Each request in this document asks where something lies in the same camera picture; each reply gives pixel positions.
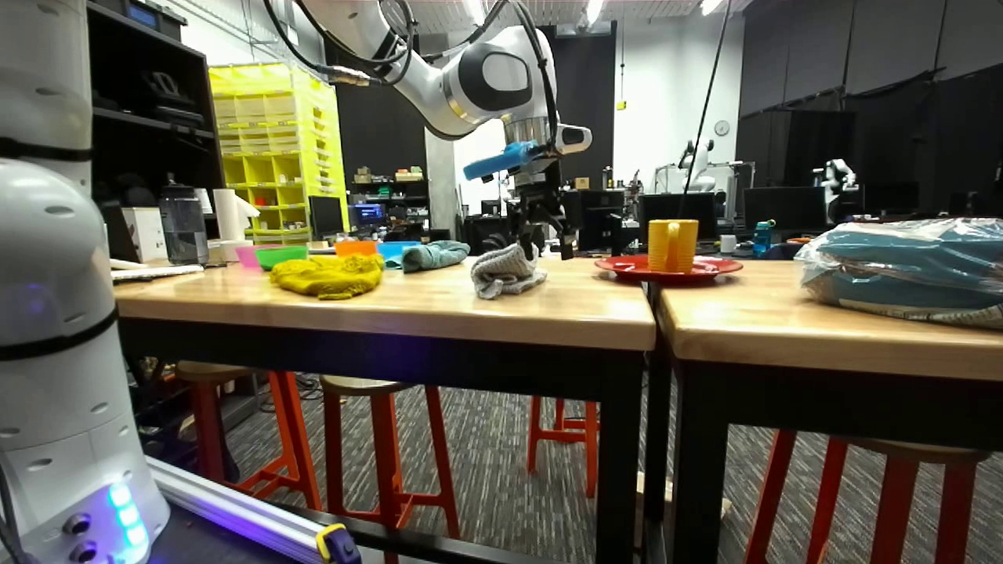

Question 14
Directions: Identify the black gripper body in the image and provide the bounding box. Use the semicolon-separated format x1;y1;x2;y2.
510;154;577;227

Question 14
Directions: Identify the grey knitted cloth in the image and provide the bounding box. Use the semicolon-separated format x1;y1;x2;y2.
467;238;549;303

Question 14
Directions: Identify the teal knitted cloth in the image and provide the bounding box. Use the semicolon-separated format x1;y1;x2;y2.
402;238;473;277

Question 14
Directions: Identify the yellow-green knitted cloth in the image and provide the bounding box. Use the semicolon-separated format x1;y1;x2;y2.
269;250;389;303

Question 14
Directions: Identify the narrow black monitor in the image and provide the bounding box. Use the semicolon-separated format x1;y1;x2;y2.
577;188;628;254

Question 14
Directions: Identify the yellow mug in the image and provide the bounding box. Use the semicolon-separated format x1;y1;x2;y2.
645;216;701;277

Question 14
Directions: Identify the wide black monitor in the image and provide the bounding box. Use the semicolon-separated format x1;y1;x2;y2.
635;192;728;254

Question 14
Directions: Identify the blue plastic bowl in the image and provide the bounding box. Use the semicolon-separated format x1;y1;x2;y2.
377;238;423;263

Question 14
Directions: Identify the red plate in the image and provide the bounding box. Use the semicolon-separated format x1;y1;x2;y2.
596;254;746;287

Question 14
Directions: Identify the orange stool wooden seat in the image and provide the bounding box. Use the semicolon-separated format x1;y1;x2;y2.
319;374;463;542
173;359;324;513
528;393;604;502
742;432;992;564

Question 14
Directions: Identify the blue bottle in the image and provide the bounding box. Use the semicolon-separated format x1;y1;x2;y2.
751;216;784;260

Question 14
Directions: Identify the green plastic bowl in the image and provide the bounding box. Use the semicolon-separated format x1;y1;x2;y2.
256;243;315;271

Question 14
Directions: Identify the yellow storage bin rack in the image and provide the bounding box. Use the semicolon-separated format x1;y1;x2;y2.
206;61;353;250

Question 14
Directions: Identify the plastic bag of blue cloths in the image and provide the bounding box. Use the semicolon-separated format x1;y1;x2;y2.
794;216;1003;331

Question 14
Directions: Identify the grey transparent pitcher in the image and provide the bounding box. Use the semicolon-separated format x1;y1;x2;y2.
158;184;213;265

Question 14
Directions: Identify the black shelving unit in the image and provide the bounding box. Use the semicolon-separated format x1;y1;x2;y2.
84;0;230;263

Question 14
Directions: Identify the blue wrist camera housing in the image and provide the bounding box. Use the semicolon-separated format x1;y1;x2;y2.
462;138;541;181

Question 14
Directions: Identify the long wooden table black frame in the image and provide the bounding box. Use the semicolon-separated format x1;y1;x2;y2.
110;254;660;564

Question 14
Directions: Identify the short wooden table black frame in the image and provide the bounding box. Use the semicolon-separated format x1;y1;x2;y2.
654;260;1003;564

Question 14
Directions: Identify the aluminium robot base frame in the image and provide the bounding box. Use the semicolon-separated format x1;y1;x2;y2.
143;454;363;564

